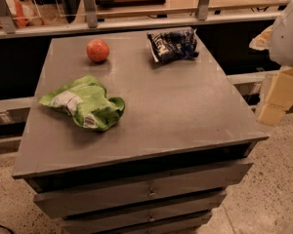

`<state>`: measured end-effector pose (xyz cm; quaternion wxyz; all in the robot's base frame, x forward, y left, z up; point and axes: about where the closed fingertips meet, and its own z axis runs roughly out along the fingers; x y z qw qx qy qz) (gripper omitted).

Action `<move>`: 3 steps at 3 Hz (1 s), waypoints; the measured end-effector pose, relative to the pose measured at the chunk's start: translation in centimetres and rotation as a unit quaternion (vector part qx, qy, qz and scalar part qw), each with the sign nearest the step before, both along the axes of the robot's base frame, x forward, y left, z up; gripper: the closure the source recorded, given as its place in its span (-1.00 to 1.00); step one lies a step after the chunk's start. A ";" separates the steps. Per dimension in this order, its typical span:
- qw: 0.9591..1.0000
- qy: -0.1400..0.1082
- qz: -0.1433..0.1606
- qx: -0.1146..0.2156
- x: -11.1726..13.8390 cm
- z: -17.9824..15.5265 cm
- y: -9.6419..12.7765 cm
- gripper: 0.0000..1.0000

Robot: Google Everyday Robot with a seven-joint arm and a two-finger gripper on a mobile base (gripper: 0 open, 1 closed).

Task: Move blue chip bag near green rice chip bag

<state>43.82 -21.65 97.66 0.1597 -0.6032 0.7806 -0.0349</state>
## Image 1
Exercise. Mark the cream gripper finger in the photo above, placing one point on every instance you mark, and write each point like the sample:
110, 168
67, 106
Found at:
262, 41
279, 98

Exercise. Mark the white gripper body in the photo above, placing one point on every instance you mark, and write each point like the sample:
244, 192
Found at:
288, 38

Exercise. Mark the blue chip bag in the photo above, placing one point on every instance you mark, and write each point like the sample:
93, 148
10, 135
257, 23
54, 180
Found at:
173, 45

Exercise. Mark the green rice chip bag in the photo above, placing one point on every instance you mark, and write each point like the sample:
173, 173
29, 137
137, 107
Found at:
86, 102

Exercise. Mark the orange white bag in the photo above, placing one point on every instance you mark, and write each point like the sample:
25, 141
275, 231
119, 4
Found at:
22, 14

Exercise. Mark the middle grey drawer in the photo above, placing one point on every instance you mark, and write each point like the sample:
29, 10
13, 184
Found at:
146, 213

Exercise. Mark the grey drawer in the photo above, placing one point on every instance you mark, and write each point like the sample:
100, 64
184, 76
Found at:
137, 189
165, 225
146, 213

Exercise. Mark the red apple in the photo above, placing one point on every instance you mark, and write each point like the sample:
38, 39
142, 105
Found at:
97, 50

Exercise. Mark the bottom grey drawer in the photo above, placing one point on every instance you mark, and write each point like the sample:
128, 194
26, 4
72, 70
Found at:
165, 225

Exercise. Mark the grey drawer cabinet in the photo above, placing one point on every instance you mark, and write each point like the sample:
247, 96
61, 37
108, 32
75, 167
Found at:
177, 115

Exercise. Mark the top grey drawer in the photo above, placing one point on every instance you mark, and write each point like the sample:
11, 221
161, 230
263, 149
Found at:
137, 189

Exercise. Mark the metal railing frame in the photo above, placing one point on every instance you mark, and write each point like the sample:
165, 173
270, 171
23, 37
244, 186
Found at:
90, 18

